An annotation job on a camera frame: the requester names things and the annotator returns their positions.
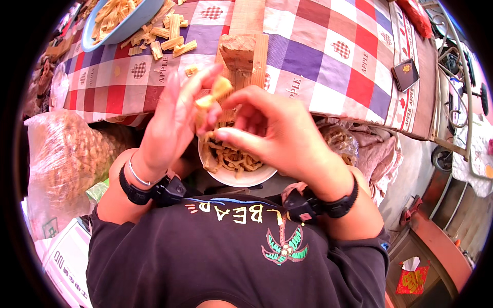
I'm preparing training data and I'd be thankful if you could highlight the person's right hand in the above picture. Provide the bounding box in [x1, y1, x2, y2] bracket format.
[213, 85, 354, 201]

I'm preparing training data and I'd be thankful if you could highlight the green packet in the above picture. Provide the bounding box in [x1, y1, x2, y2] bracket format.
[85, 179, 111, 205]

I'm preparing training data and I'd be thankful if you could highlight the black phone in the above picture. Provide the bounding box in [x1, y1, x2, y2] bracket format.
[391, 59, 420, 93]

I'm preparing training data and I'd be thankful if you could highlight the metal frame cart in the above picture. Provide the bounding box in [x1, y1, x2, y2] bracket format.
[423, 0, 490, 172]

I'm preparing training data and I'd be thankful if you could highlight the red paper packet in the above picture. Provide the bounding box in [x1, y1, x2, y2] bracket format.
[395, 257, 430, 295]

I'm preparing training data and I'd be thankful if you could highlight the white bowl of tofu strips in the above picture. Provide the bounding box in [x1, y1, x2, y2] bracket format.
[197, 130, 278, 188]

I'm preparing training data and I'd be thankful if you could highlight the heap of bags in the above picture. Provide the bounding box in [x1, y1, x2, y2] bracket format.
[22, 35, 74, 118]

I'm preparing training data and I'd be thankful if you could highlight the silver bracelet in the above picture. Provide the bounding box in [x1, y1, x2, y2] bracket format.
[128, 153, 163, 188]

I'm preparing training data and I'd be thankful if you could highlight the black wrist band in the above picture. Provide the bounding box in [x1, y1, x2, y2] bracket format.
[119, 163, 188, 208]
[283, 175, 359, 224]

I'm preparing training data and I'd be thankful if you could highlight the clear bag of tofu strips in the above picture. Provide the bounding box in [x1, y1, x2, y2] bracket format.
[316, 119, 361, 167]

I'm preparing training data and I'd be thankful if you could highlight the white printed carton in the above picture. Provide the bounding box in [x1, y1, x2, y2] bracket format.
[42, 217, 93, 308]

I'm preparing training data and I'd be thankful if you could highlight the person's left hand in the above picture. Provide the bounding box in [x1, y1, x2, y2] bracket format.
[132, 63, 225, 182]

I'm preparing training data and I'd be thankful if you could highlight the white patterned cloth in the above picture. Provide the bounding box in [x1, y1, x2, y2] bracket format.
[452, 114, 493, 198]

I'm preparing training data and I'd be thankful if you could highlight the wooden cabinet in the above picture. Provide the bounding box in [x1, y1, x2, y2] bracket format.
[385, 210, 474, 308]

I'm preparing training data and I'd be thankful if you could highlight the red tool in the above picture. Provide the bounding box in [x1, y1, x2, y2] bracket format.
[399, 194, 423, 226]

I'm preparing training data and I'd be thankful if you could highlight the blue bowl of tofu sticks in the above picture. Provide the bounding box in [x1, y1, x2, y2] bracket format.
[80, 0, 166, 53]

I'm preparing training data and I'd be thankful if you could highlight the yellow tofu skin piece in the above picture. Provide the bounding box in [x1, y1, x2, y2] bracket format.
[194, 75, 234, 111]

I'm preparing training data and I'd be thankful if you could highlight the person's body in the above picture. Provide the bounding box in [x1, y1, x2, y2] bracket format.
[86, 194, 391, 308]

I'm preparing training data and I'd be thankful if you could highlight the large clear sack of tofu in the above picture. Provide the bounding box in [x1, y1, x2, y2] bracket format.
[23, 109, 136, 242]

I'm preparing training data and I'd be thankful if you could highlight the pile of cut tofu sticks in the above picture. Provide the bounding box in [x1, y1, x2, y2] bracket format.
[120, 0, 198, 61]

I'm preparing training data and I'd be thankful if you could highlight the pink cloth sack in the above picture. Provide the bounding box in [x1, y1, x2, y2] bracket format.
[346, 123, 404, 206]

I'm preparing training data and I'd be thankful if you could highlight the red plastic bag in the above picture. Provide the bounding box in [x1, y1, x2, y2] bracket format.
[397, 0, 433, 39]

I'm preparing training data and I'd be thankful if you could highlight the checked tablecloth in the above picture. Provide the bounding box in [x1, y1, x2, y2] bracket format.
[63, 0, 440, 141]

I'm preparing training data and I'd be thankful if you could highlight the wooden cutting stand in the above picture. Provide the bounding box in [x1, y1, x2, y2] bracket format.
[215, 0, 270, 124]

